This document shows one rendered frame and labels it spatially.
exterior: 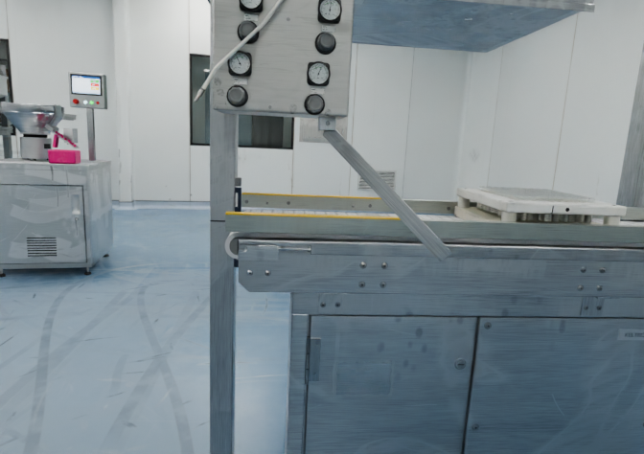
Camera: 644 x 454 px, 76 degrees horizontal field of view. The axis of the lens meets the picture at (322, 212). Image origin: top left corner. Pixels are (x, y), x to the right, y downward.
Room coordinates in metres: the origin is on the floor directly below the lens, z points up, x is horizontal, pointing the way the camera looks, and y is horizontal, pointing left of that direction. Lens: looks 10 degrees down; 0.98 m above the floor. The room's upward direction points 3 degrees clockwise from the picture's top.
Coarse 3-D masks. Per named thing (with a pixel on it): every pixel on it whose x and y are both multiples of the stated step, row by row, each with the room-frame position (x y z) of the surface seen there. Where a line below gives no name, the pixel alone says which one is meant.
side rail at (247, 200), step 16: (288, 208) 0.99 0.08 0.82; (304, 208) 0.99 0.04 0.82; (320, 208) 1.00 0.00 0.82; (336, 208) 1.00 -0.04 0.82; (352, 208) 1.00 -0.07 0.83; (368, 208) 1.01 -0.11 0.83; (384, 208) 1.01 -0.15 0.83; (416, 208) 1.02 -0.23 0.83; (432, 208) 1.02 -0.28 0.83; (448, 208) 1.03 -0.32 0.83; (640, 208) 1.07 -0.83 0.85
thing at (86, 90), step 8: (72, 72) 3.03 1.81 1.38; (72, 80) 3.03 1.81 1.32; (80, 80) 3.04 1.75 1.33; (88, 80) 3.05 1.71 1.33; (96, 80) 3.06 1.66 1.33; (104, 80) 3.11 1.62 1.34; (72, 88) 3.03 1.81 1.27; (80, 88) 3.04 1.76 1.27; (88, 88) 3.05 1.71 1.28; (96, 88) 3.06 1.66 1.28; (104, 88) 3.10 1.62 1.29; (72, 96) 3.03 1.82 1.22; (80, 96) 3.04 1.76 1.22; (88, 96) 3.05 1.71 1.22; (96, 96) 3.07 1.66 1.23; (104, 96) 3.09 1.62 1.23; (72, 104) 3.03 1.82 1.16; (80, 104) 3.04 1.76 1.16; (88, 104) 3.05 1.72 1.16; (96, 104) 3.07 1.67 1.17; (104, 104) 3.08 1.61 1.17; (88, 112) 3.09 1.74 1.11; (88, 120) 3.09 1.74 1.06; (88, 128) 3.09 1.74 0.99; (88, 136) 3.09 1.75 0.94; (88, 144) 3.09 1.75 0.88; (88, 152) 3.09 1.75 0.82
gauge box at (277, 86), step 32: (224, 0) 0.68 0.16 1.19; (288, 0) 0.69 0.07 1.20; (352, 0) 0.70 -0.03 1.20; (224, 32) 0.68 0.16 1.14; (288, 32) 0.69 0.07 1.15; (320, 32) 0.69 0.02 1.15; (352, 32) 0.70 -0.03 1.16; (224, 64) 0.68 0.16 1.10; (256, 64) 0.68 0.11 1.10; (288, 64) 0.69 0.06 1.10; (224, 96) 0.68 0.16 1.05; (256, 96) 0.68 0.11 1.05; (288, 96) 0.69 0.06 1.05
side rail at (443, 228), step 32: (256, 224) 0.71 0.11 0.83; (288, 224) 0.72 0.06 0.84; (320, 224) 0.72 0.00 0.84; (352, 224) 0.73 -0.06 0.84; (384, 224) 0.74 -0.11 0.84; (448, 224) 0.75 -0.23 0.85; (480, 224) 0.75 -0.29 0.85; (512, 224) 0.76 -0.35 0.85; (544, 224) 0.76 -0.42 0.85; (576, 224) 0.77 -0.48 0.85
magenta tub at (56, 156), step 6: (48, 150) 2.66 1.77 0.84; (54, 150) 2.67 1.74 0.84; (60, 150) 2.68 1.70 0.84; (66, 150) 2.69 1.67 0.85; (72, 150) 2.70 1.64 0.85; (78, 150) 2.77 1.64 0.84; (48, 156) 2.67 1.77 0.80; (54, 156) 2.67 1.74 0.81; (60, 156) 2.68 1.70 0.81; (66, 156) 2.69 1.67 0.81; (72, 156) 2.69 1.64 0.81; (78, 156) 2.76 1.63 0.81; (54, 162) 2.67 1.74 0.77; (60, 162) 2.68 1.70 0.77; (66, 162) 2.69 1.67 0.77; (72, 162) 2.69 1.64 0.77; (78, 162) 2.75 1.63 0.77
